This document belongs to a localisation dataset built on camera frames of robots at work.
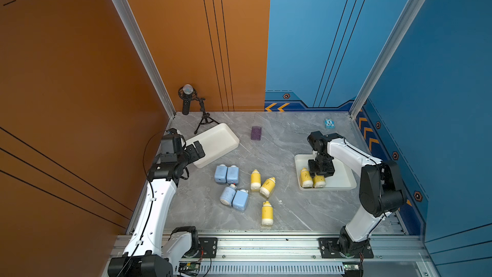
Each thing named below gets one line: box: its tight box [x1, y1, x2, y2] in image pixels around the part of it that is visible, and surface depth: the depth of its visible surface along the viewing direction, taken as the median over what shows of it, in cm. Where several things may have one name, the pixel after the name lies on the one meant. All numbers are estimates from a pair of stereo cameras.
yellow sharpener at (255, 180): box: [250, 168, 262, 190], surface depth 86 cm
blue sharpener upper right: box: [226, 164, 240, 185], surface depth 88 cm
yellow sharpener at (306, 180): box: [299, 167, 314, 188], surface depth 86 cm
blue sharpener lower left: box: [219, 183, 238, 206], surface depth 81 cm
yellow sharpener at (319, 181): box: [313, 175, 327, 188], surface depth 85 cm
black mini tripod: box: [193, 97, 220, 135], surface depth 111 cm
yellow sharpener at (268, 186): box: [259, 176, 277, 198], surface depth 84 cm
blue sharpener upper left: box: [213, 164, 228, 184], surface depth 88 cm
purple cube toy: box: [250, 126, 263, 141], surface depth 107 cm
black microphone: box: [178, 83, 198, 116], surface depth 101 cm
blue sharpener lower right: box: [231, 189, 250, 212], surface depth 81 cm
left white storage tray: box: [185, 123, 240, 169], surface depth 108 cm
